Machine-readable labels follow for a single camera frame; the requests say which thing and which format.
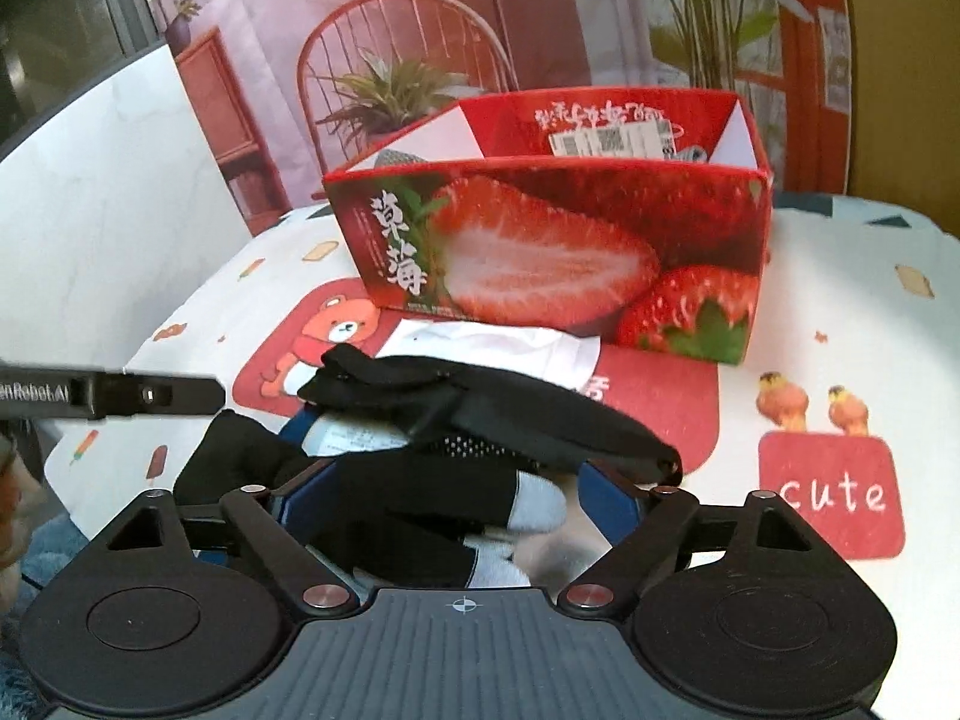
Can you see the printed room scene wall cloth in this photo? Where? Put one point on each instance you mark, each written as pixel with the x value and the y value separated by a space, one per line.
pixel 600 30

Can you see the person's left hand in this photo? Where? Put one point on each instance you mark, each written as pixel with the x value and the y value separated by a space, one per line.
pixel 15 495

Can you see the red strawberry print box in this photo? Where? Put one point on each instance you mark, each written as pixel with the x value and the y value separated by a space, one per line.
pixel 540 255

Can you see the white plastic packet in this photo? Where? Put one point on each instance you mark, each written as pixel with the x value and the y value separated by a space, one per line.
pixel 510 349

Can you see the yellow wooden panel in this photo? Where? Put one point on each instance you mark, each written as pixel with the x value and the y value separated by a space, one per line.
pixel 900 90

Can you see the dark framed window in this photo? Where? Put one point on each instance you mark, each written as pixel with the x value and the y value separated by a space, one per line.
pixel 45 15

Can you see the blue fluffy rug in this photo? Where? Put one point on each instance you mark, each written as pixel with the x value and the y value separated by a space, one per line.
pixel 52 540

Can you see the black sock with grey toe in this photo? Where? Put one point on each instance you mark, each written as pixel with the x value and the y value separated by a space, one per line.
pixel 420 562
pixel 420 495

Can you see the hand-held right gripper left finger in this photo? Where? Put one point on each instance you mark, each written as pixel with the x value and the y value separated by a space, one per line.
pixel 262 540

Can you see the grey cloth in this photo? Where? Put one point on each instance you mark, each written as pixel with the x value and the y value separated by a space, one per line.
pixel 401 157

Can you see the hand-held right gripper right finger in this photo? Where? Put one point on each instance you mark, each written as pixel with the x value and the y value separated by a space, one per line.
pixel 611 502

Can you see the black dotted grip sock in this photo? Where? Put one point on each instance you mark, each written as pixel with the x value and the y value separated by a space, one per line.
pixel 525 427

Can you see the cartoon printed tablecloth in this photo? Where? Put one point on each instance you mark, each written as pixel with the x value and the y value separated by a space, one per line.
pixel 825 277

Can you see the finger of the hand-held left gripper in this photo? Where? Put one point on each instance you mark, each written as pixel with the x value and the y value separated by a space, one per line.
pixel 165 395

